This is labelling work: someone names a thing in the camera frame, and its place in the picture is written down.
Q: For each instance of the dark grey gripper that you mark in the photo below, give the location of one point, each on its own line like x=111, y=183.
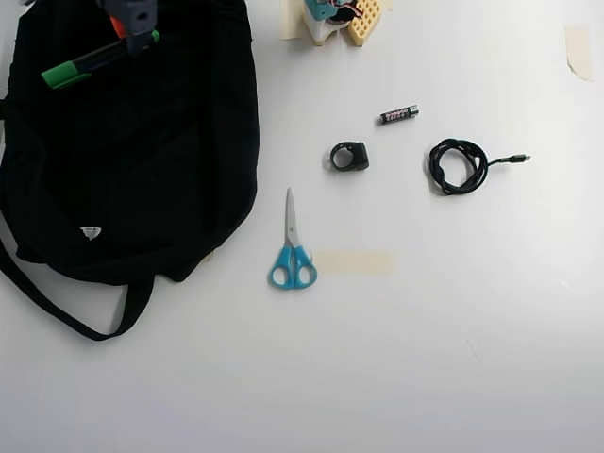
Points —
x=138, y=25

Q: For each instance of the green black marker pen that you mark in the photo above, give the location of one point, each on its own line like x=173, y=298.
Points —
x=66, y=74

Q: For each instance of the black fabric bag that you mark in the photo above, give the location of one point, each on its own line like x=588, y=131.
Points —
x=132, y=165

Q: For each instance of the yellow perforated base block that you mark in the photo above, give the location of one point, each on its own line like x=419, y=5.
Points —
x=365, y=21

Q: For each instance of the black AAA battery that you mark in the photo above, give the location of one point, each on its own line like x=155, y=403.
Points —
x=398, y=114

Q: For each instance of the wide beige masking tape strip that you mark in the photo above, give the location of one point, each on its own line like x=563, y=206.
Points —
x=354, y=262

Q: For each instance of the torn beige masking tape strip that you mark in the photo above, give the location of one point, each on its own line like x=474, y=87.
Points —
x=579, y=52

